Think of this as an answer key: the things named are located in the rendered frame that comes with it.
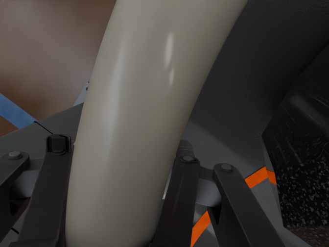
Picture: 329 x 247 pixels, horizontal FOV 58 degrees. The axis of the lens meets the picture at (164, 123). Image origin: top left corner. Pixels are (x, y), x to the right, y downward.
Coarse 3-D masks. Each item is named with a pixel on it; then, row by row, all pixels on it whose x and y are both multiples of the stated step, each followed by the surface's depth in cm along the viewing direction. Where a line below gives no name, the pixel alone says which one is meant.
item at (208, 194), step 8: (184, 144) 18; (176, 152) 17; (184, 152) 17; (192, 152) 17; (200, 168) 15; (200, 176) 14; (208, 176) 14; (200, 184) 14; (208, 184) 14; (200, 192) 14; (208, 192) 14; (216, 192) 14; (200, 200) 15; (208, 200) 14; (216, 200) 14; (216, 208) 14
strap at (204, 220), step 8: (264, 168) 118; (256, 176) 120; (264, 176) 119; (248, 184) 121; (256, 184) 121; (208, 216) 129; (200, 224) 131; (208, 224) 130; (192, 232) 132; (200, 232) 132; (192, 240) 133
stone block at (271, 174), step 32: (320, 64) 90; (288, 96) 95; (320, 96) 73; (288, 128) 76; (320, 128) 61; (288, 160) 63; (320, 160) 53; (288, 192) 61; (320, 192) 54; (288, 224) 62; (320, 224) 54
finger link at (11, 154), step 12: (0, 156) 14; (12, 156) 13; (24, 156) 14; (0, 168) 13; (12, 168) 13; (24, 168) 14; (0, 180) 12; (12, 180) 12; (0, 192) 12; (0, 204) 12; (12, 204) 14; (24, 204) 14; (0, 216) 12; (12, 216) 13; (0, 228) 12; (0, 240) 12
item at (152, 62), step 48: (144, 0) 6; (192, 0) 6; (240, 0) 7; (144, 48) 7; (192, 48) 7; (96, 96) 7; (144, 96) 7; (192, 96) 8; (96, 144) 8; (144, 144) 7; (96, 192) 8; (144, 192) 8; (96, 240) 8; (144, 240) 9
